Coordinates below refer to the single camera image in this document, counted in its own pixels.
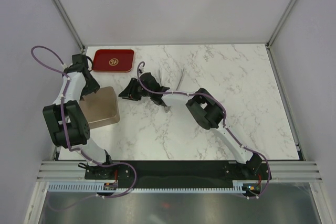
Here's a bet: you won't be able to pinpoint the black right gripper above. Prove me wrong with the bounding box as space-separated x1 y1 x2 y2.
119 78 152 102

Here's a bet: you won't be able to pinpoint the gold box lid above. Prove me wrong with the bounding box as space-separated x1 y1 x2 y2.
79 87 120 130

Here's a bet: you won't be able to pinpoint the metal tongs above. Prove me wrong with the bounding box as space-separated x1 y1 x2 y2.
157 68 185 113

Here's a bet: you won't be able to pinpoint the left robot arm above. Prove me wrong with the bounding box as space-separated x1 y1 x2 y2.
43 54 115 179

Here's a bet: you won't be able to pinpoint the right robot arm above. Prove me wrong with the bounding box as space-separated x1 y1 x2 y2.
118 72 262 179

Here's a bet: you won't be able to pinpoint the red chocolate tray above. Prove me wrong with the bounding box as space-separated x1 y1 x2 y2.
93 49 135 72

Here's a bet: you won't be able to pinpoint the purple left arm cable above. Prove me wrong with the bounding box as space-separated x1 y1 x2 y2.
31 45 139 212

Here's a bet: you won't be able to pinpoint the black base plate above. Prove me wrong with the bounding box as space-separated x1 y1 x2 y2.
78 161 271 188

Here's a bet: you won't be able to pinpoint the left aluminium frame post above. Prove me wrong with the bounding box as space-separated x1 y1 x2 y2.
51 0 86 52

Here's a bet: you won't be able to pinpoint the aluminium frame post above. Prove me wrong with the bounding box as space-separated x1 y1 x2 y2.
51 0 86 52
265 0 314 49

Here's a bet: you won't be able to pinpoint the white cable duct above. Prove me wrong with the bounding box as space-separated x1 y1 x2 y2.
48 182 246 194

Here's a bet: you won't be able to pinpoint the right aluminium frame post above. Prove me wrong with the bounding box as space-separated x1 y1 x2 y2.
265 0 314 49

